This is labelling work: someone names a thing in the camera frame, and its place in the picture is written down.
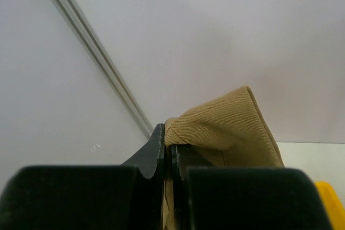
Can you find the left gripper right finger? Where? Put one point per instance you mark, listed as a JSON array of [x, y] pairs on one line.
[[207, 197]]

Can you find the tan khaki skirt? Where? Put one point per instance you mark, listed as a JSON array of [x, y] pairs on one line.
[[227, 131]]

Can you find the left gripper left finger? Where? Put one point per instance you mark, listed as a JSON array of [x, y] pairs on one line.
[[125, 196]]

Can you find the yellow plastic tray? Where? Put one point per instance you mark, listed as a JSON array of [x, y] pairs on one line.
[[332, 204]]

